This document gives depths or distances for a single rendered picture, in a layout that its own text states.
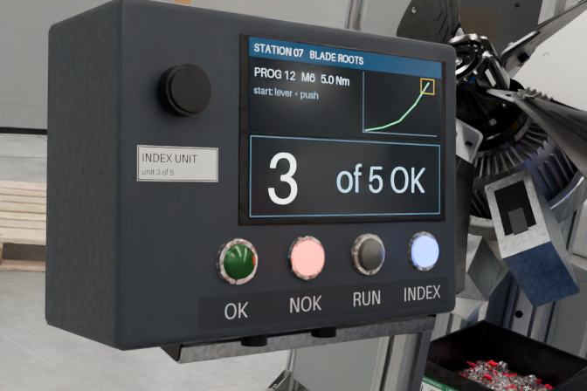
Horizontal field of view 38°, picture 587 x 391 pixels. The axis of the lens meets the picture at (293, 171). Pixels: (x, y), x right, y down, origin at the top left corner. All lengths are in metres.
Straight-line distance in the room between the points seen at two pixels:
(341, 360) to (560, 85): 1.38
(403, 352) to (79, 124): 0.33
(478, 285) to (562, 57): 0.54
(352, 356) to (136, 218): 2.26
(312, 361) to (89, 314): 2.39
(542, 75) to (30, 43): 5.33
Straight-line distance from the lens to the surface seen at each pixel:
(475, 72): 1.29
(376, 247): 0.55
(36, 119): 6.77
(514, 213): 1.28
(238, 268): 0.48
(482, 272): 1.36
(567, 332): 2.15
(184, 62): 0.48
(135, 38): 0.47
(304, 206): 0.52
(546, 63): 1.70
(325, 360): 2.80
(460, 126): 1.33
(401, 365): 0.70
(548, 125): 1.19
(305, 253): 0.51
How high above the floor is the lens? 1.26
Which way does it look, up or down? 11 degrees down
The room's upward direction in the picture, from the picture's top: 9 degrees clockwise
